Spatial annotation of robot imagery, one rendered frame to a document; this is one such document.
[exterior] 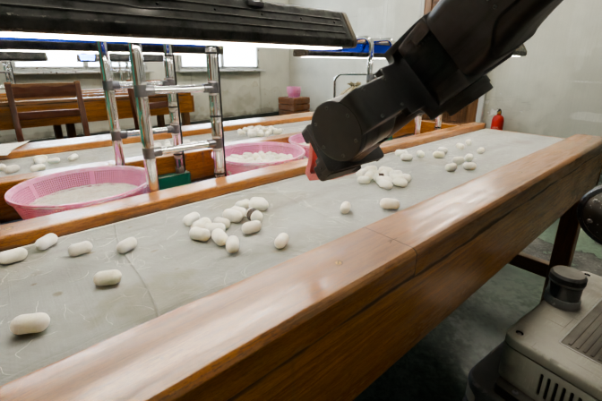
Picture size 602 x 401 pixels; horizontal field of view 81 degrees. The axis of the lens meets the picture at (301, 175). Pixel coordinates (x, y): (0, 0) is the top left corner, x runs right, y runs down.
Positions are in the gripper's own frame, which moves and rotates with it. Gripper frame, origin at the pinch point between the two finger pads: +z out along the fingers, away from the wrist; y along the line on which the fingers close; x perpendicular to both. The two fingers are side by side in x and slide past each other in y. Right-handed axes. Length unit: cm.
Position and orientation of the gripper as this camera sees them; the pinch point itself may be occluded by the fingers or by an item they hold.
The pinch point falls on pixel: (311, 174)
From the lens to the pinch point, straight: 51.1
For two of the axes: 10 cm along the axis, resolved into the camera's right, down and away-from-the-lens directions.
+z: -4.7, 4.4, 7.7
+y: -7.8, 2.1, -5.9
